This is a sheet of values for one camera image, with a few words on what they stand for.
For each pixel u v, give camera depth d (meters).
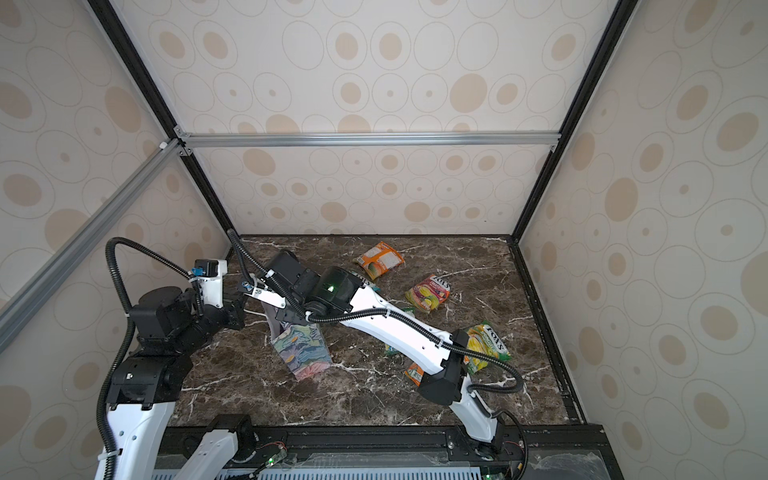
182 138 0.90
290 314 0.58
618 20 0.69
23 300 0.52
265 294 0.55
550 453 0.73
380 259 1.09
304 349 0.75
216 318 0.55
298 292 0.47
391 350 0.87
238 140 0.92
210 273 0.53
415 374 0.83
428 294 0.97
